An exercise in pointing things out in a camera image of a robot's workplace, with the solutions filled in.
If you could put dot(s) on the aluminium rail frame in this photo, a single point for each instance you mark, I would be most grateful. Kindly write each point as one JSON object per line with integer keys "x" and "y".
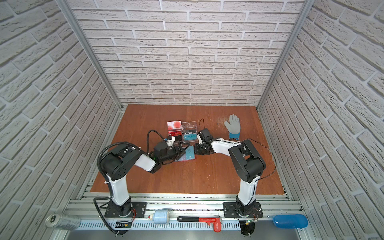
{"x": 91, "y": 207}

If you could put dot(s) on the clear acrylic card display stand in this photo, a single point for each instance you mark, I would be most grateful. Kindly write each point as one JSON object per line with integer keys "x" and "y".
{"x": 186, "y": 125}

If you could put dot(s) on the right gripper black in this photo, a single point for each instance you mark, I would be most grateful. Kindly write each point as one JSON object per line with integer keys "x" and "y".
{"x": 197, "y": 150}

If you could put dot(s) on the blue plastic case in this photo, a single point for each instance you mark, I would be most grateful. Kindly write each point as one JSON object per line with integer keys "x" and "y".
{"x": 290, "y": 221}

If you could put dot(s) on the red white patterned card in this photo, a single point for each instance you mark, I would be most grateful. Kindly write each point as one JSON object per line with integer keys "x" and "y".
{"x": 174, "y": 125}

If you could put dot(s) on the teal VIP card in stand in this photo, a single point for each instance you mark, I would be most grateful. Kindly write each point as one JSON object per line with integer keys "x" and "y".
{"x": 190, "y": 137}

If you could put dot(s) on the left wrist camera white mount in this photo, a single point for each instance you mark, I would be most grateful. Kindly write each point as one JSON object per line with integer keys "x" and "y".
{"x": 170, "y": 140}

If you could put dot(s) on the red leather card holder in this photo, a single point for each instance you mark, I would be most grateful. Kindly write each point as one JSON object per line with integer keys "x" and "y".
{"x": 181, "y": 157}

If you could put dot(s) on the red VIP card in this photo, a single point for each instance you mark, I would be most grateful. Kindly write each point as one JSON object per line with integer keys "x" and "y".
{"x": 175, "y": 133}

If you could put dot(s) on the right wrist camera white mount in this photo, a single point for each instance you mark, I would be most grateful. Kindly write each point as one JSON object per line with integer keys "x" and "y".
{"x": 199, "y": 139}

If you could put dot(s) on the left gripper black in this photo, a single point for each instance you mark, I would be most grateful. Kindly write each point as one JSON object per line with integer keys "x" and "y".
{"x": 180, "y": 152}

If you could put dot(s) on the red black pipe wrench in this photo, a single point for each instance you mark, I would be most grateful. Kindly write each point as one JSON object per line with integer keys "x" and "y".
{"x": 214, "y": 221}

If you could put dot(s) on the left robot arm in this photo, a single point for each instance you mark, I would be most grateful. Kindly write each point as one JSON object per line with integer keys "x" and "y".
{"x": 116, "y": 160}

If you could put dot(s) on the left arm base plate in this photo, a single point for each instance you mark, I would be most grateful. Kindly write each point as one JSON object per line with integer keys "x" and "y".
{"x": 127, "y": 210}

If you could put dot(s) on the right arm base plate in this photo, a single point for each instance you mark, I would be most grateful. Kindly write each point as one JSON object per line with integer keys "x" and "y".
{"x": 237, "y": 210}

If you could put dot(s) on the silver drink can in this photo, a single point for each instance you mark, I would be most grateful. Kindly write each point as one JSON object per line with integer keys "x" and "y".
{"x": 62, "y": 222}

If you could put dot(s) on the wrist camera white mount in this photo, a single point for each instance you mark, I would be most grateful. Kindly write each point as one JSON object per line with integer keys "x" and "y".
{"x": 199, "y": 139}
{"x": 170, "y": 140}

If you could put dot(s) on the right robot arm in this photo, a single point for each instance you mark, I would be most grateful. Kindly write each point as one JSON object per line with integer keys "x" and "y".
{"x": 247, "y": 161}

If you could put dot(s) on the grey work glove blue cuff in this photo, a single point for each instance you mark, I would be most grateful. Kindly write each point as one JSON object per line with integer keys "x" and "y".
{"x": 234, "y": 127}

